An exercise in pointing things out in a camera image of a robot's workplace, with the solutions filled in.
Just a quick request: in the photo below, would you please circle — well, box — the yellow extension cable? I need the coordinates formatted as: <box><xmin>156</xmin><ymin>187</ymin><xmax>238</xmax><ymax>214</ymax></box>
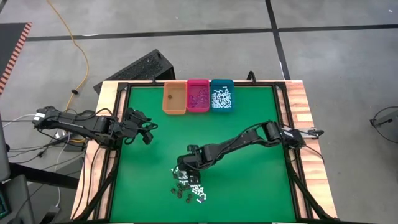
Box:
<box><xmin>45</xmin><ymin>0</ymin><xmax>90</xmax><ymax>111</ymax></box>

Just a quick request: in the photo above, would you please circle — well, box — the wooden table border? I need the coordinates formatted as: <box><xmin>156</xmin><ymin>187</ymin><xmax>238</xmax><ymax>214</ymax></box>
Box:
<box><xmin>70</xmin><ymin>80</ymin><xmax>338</xmax><ymax>223</ymax></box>

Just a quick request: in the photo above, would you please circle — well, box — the grey equipment cabinet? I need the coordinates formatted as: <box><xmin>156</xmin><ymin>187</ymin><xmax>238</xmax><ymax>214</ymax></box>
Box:
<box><xmin>0</xmin><ymin>114</ymin><xmax>37</xmax><ymax>224</ymax></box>

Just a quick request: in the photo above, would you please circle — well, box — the pink plastic bin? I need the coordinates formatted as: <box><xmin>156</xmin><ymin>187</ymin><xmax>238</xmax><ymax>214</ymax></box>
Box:
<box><xmin>186</xmin><ymin>79</ymin><xmax>211</xmax><ymax>113</ymax></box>

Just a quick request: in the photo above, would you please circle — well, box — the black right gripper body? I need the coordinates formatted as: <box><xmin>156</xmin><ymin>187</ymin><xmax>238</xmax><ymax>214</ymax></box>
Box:
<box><xmin>177</xmin><ymin>144</ymin><xmax>216</xmax><ymax>185</ymax></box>

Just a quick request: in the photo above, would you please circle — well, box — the blue plastic bin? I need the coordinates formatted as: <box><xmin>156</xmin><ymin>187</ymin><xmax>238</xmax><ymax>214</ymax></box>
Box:
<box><xmin>210</xmin><ymin>79</ymin><xmax>235</xmax><ymax>113</ymax></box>

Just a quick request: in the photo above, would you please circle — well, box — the black mesh computer case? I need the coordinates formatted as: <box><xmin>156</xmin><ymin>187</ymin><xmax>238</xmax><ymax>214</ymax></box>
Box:
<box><xmin>93</xmin><ymin>49</ymin><xmax>177</xmax><ymax>94</ymax></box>

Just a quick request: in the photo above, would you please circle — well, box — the orange plastic bin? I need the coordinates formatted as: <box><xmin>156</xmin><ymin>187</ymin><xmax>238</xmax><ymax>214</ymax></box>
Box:
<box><xmin>162</xmin><ymin>81</ymin><xmax>188</xmax><ymax>116</ymax></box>

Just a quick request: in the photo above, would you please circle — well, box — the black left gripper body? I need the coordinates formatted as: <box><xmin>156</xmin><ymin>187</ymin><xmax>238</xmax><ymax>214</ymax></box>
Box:
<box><xmin>122</xmin><ymin>108</ymin><xmax>155</xmax><ymax>146</ymax></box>

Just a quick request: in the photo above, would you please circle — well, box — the black mat orange striped edge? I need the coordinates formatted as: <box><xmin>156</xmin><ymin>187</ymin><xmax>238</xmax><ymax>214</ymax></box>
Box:
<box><xmin>0</xmin><ymin>22</ymin><xmax>33</xmax><ymax>94</ymax></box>

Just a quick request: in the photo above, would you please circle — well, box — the white cable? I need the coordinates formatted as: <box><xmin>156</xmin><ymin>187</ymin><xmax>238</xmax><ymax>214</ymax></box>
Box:
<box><xmin>54</xmin><ymin>130</ymin><xmax>71</xmax><ymax>208</ymax></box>

